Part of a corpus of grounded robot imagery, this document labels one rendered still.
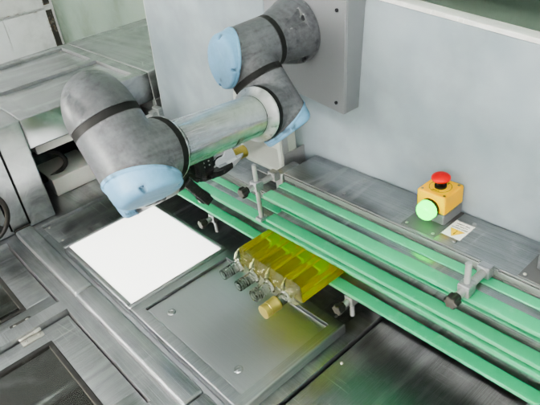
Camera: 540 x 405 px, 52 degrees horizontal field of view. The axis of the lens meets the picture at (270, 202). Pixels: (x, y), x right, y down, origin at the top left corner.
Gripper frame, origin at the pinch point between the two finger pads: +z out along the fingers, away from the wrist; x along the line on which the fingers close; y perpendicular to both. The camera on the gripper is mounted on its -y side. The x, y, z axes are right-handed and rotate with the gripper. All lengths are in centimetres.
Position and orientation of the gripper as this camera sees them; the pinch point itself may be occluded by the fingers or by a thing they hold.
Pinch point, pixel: (235, 155)
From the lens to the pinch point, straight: 153.3
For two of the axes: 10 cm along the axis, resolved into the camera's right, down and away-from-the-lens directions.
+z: 7.4, -4.4, 5.2
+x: -6.6, -3.3, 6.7
